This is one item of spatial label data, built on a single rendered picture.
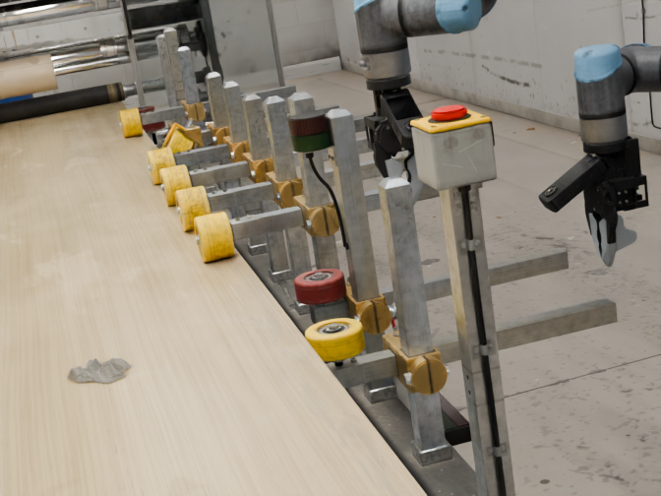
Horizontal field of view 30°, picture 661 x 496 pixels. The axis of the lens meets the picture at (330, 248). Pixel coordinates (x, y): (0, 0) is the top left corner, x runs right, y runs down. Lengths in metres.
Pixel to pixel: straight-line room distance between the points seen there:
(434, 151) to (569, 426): 2.20
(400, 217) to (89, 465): 0.52
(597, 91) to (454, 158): 0.71
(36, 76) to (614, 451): 2.29
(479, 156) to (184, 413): 0.48
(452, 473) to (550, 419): 1.81
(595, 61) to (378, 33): 0.35
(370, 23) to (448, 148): 0.61
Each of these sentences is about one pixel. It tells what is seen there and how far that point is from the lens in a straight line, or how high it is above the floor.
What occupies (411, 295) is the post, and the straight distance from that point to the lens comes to 1.65.
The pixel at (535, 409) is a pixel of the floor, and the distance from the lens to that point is 3.57.
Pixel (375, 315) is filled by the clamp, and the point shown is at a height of 0.85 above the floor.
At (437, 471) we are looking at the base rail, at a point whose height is 0.70.
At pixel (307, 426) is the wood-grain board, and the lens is 1.41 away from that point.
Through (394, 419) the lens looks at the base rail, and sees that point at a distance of 1.89.
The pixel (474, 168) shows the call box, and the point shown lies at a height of 1.17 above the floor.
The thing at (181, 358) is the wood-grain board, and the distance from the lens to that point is 1.70.
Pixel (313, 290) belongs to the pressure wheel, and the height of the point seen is 0.90.
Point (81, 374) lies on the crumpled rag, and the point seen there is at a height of 0.91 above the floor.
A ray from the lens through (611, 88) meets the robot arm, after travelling 2.01.
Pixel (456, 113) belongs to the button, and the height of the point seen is 1.23.
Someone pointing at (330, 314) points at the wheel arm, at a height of 0.85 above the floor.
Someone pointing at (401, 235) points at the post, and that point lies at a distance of 1.63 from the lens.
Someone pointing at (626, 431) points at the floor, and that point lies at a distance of 3.41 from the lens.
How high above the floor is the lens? 1.47
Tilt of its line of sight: 16 degrees down
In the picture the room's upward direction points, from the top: 9 degrees counter-clockwise
